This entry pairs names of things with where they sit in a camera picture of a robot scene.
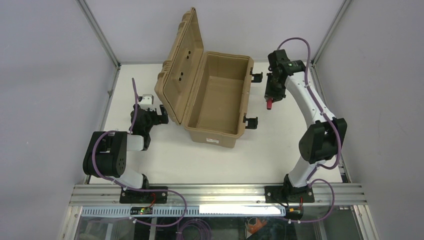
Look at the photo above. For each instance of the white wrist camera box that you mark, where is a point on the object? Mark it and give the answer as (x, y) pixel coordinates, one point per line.
(146, 101)

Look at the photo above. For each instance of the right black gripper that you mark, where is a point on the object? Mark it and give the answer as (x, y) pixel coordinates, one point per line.
(274, 91)

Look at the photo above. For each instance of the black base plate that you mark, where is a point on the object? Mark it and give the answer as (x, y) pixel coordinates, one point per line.
(158, 195)
(287, 194)

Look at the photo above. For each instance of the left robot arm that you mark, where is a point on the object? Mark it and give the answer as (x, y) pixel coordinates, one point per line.
(106, 154)

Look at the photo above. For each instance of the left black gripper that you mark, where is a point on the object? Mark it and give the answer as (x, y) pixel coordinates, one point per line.
(156, 117)

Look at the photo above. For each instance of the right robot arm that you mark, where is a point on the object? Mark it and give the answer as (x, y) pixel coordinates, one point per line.
(323, 138)

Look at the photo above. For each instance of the aluminium frame rail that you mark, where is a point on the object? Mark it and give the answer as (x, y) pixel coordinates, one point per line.
(341, 194)

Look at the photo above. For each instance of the orange object below table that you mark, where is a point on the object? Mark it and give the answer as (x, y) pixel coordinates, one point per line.
(254, 224)

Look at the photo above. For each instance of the white slotted cable duct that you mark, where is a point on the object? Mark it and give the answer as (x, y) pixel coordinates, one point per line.
(204, 210)

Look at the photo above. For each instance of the tan plastic tool bin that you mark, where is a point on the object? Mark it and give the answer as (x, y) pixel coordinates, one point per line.
(206, 92)

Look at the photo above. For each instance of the red handled screwdriver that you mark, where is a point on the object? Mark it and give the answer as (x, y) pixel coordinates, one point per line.
(269, 103)

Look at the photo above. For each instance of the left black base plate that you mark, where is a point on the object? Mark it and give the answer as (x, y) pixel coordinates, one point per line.
(158, 195)

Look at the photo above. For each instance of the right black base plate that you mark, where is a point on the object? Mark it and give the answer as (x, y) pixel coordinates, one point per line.
(287, 194)

